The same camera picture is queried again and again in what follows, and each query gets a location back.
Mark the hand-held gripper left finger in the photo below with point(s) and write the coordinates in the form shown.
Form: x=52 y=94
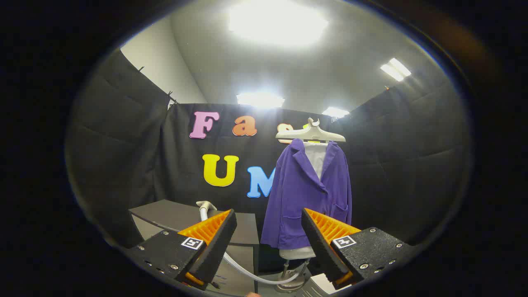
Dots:
x=216 y=243

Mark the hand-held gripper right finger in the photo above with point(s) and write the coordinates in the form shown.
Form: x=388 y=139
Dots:
x=319 y=247

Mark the white garment hanger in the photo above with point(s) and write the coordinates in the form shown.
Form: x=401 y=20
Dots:
x=309 y=133

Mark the grey cabinet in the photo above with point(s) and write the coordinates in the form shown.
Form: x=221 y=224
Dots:
x=173 y=214

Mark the ceiling light panel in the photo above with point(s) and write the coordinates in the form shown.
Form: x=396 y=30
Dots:
x=335 y=111
x=260 y=100
x=276 y=20
x=395 y=69

